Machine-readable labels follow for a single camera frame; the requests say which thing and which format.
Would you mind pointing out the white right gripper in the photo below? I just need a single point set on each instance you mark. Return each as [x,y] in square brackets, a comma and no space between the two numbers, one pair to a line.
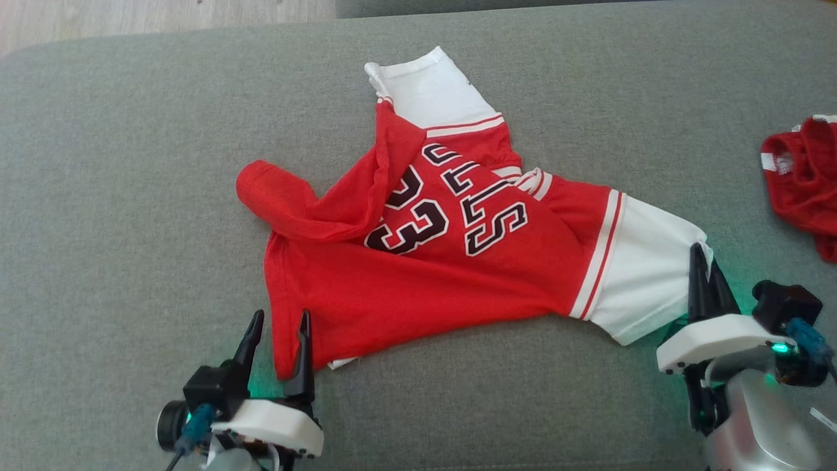
[719,337]

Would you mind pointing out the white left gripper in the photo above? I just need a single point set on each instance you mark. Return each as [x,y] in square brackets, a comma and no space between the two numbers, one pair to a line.
[274,422]

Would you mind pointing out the red white basketball shorts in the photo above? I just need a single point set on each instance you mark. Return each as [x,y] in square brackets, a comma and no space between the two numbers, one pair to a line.
[807,190]

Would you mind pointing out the red white basketball jersey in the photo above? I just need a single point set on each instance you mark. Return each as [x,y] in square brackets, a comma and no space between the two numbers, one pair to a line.
[425,275]

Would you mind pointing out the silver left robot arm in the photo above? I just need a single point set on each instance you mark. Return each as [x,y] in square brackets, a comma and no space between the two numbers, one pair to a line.
[235,459]

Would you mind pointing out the grey sofa seat cushion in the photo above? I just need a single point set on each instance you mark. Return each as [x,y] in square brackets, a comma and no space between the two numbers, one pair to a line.
[131,196]

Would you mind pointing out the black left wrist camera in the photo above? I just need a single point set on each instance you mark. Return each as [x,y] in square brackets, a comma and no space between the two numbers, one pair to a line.
[209,392]

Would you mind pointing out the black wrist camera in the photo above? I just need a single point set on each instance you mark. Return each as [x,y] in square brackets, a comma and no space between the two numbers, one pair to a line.
[209,392]
[788,307]

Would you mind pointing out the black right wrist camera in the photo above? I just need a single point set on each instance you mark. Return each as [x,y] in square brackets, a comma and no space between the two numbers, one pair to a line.
[788,307]

